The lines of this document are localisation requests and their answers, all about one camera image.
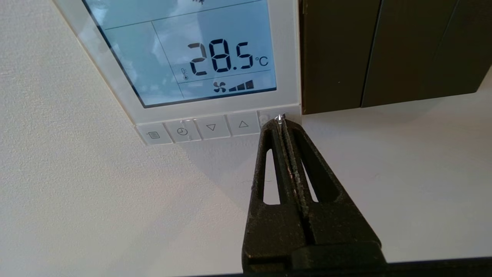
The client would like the white wall thermostat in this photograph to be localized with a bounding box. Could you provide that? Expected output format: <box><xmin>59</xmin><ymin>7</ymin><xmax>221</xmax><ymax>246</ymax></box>
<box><xmin>54</xmin><ymin>0</ymin><xmax>302</xmax><ymax>146</ymax></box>

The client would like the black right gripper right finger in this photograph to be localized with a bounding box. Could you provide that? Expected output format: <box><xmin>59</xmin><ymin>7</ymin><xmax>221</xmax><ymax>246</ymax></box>
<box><xmin>281</xmin><ymin>114</ymin><xmax>387</xmax><ymax>270</ymax></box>

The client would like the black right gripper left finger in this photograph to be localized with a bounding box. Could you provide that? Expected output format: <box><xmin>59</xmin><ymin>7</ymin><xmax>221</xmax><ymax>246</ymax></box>
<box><xmin>241</xmin><ymin>118</ymin><xmax>308</xmax><ymax>275</ymax></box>

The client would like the black wall switch panel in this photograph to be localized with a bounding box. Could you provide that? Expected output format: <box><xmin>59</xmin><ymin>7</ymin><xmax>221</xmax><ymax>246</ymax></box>
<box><xmin>299</xmin><ymin>0</ymin><xmax>492</xmax><ymax>115</ymax></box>

